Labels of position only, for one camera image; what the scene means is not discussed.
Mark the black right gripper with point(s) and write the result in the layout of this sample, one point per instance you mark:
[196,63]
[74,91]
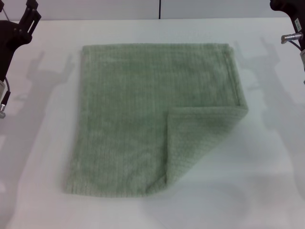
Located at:
[286,7]

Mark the green terry towel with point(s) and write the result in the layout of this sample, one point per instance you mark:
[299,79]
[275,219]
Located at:
[119,107]

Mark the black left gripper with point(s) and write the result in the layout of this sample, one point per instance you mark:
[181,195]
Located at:
[13,35]

